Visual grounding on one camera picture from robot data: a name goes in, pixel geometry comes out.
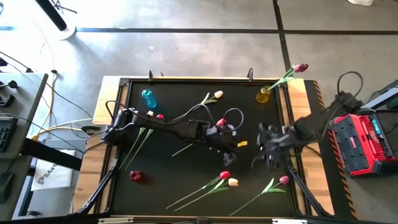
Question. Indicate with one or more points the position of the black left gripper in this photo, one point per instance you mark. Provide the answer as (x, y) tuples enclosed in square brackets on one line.
[(222, 140)]

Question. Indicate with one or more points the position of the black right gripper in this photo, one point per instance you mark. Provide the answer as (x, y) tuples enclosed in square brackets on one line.
[(273, 137)]

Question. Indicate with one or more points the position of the red artificial tulip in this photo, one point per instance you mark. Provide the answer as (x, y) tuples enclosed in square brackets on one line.
[(160, 116), (224, 175), (220, 122)]

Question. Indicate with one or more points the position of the purple artificial tulip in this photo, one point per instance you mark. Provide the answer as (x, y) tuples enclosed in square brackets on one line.
[(300, 67), (284, 180)]

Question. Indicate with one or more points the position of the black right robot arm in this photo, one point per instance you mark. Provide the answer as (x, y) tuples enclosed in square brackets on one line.
[(311, 127)]

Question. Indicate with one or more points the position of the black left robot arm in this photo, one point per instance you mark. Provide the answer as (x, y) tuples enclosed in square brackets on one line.
[(186, 129)]

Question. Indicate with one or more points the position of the yellow glass bottle vase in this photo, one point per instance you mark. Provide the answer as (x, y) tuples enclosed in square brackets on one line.
[(262, 96)]

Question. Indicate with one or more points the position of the small red glass vase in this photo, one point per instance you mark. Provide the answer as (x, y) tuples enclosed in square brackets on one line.
[(135, 176)]

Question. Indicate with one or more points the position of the blue glass bottle vase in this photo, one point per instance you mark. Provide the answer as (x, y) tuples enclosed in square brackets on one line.
[(149, 99)]

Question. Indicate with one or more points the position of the yellow tape tag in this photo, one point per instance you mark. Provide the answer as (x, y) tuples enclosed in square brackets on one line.
[(242, 143)]

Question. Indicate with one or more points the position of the black hazard striped ramp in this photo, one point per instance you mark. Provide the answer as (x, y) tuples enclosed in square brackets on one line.
[(334, 186)]

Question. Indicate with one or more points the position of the black table clamp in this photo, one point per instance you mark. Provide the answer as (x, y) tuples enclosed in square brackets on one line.
[(151, 76), (250, 75)]

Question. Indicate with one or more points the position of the red black tool case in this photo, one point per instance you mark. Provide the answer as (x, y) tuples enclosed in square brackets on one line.
[(357, 146)]

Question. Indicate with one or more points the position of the grey equipment case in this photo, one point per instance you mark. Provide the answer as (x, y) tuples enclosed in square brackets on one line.
[(387, 95)]

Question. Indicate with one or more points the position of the black power adapter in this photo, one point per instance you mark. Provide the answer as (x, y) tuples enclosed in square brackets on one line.
[(89, 128)]

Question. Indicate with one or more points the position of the white printed bag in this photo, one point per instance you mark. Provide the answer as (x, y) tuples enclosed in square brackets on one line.
[(53, 177)]

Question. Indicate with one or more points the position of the white floor object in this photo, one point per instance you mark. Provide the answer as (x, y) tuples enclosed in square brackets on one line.
[(360, 2)]

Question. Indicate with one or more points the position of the black desk support beam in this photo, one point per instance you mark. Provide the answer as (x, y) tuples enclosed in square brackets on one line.
[(46, 152)]

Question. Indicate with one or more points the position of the grey desk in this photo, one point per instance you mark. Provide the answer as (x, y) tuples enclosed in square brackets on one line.
[(25, 102)]

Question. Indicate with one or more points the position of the black keyboard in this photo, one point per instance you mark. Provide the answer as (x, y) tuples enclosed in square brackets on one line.
[(6, 133)]

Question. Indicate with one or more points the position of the black computer mouse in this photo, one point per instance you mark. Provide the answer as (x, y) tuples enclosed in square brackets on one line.
[(4, 186)]

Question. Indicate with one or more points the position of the black pole white base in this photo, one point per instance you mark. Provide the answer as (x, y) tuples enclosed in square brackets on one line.
[(53, 15)]

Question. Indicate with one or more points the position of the black desk knob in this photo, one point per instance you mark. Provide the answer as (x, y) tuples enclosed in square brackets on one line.
[(12, 84)]

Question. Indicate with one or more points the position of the silver metal bracket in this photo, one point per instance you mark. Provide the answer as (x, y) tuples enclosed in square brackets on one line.
[(115, 220), (289, 221)]

